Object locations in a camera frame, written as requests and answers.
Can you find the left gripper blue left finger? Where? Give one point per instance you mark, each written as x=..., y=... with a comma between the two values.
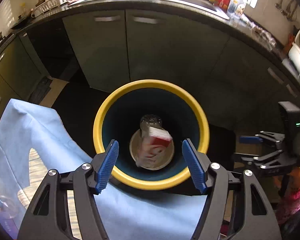
x=105, y=169

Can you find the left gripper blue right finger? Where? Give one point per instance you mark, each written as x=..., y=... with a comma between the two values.
x=196, y=170

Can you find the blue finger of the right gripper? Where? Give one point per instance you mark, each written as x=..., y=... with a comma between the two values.
x=250, y=140

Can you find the red white snack wrapper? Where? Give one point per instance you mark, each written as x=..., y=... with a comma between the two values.
x=153, y=147

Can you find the purple cardboard box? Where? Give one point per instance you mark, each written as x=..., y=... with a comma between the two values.
x=10, y=227

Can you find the pink sleeved right forearm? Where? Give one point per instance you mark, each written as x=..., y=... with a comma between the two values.
x=289, y=203

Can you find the yellow rimmed trash bin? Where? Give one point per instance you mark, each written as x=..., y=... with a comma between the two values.
x=150, y=119

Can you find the person right hand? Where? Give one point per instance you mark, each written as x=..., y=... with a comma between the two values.
x=293, y=179

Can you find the green lower cabinets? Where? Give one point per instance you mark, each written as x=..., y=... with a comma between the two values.
x=235, y=76

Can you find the dark floor mat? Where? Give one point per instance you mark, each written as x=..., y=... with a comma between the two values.
x=40, y=91

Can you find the white dish rack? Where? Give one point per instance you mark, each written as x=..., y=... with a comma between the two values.
x=47, y=6

